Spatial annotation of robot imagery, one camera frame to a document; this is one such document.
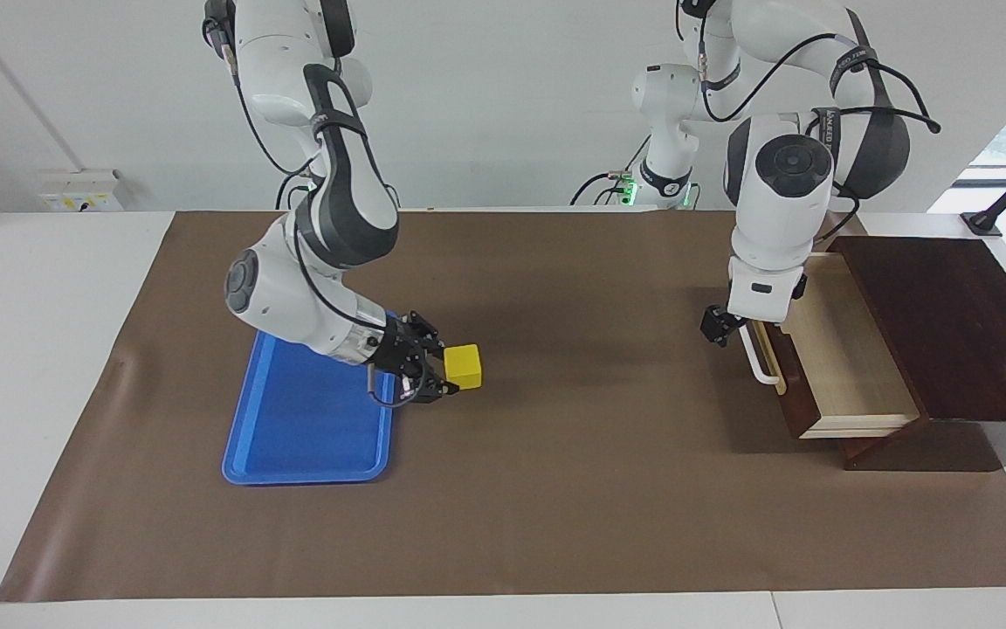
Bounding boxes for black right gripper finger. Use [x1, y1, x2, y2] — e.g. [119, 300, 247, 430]
[409, 313, 450, 356]
[417, 371, 462, 401]

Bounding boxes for yellow cube block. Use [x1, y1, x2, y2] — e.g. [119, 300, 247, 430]
[444, 343, 484, 391]

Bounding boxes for dark wooden drawer cabinet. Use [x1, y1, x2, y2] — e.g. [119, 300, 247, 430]
[828, 234, 1006, 473]

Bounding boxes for blue plastic tray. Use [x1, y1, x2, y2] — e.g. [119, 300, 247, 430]
[222, 314, 400, 486]

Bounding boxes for brown table mat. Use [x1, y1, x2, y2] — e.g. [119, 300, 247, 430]
[0, 208, 1006, 604]

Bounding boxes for black base cable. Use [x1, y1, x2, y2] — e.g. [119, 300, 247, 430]
[569, 131, 654, 207]
[273, 166, 322, 211]

